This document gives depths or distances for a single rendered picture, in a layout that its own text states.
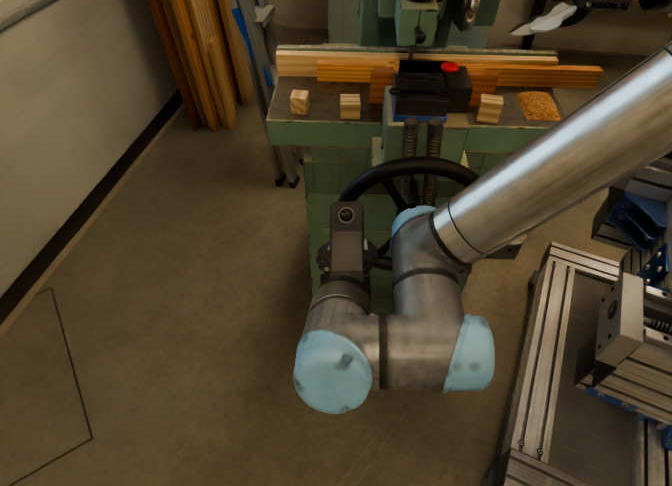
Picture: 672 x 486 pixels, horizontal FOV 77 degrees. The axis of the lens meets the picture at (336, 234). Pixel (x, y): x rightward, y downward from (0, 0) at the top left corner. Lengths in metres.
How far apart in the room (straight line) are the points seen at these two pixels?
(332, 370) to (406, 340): 0.08
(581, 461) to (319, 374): 1.01
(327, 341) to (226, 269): 1.39
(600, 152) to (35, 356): 1.75
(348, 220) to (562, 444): 0.94
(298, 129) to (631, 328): 0.67
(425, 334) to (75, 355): 1.48
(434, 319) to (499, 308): 1.29
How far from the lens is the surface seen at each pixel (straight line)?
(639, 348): 0.84
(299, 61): 1.00
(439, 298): 0.45
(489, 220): 0.45
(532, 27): 0.79
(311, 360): 0.40
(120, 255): 1.98
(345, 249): 0.56
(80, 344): 1.78
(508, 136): 0.92
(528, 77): 1.04
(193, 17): 2.27
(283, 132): 0.88
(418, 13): 0.89
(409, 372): 0.43
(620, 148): 0.42
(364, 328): 0.43
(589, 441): 1.37
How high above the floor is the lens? 1.37
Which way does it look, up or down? 48 degrees down
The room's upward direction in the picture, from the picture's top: straight up
